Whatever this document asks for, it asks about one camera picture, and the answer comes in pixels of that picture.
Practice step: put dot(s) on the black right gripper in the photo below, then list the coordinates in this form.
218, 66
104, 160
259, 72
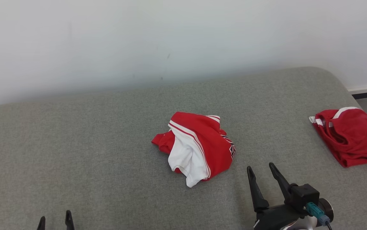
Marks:
276, 217

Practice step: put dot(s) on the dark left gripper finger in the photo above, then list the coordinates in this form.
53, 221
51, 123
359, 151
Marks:
41, 224
69, 222

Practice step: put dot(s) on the red and white basketball jersey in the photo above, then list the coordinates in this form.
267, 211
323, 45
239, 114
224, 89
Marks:
209, 143

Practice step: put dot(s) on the red shorts with white trim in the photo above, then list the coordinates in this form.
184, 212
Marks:
356, 140

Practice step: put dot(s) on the grey fabric sofa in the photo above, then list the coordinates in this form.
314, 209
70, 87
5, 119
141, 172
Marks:
106, 143

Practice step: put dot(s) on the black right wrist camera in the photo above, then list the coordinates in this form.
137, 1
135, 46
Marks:
305, 195

